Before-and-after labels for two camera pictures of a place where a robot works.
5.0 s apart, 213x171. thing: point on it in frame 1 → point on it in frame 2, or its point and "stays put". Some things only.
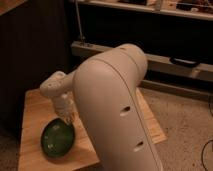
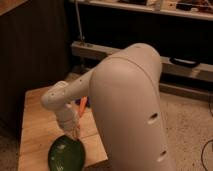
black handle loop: (183, 61) stays put
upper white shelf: (145, 9) stays put
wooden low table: (38, 112) stays put
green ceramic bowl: (57, 137) → (66, 153)
